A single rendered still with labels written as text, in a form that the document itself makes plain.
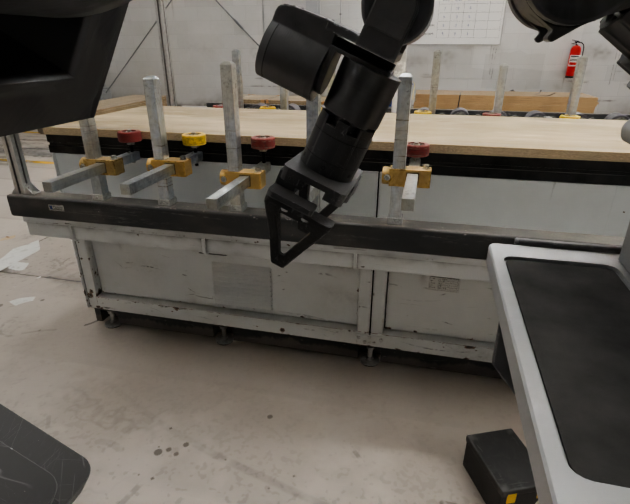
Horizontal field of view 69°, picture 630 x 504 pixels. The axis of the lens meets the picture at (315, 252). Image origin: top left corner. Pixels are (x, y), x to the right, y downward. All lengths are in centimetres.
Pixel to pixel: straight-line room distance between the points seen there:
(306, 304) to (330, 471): 64
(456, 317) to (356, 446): 59
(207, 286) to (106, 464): 74
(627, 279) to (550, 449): 19
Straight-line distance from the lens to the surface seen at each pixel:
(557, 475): 21
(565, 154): 159
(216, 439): 167
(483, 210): 161
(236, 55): 259
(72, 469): 19
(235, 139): 144
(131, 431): 178
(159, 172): 147
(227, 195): 129
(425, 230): 137
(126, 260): 213
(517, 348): 27
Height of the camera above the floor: 119
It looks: 24 degrees down
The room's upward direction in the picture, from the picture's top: straight up
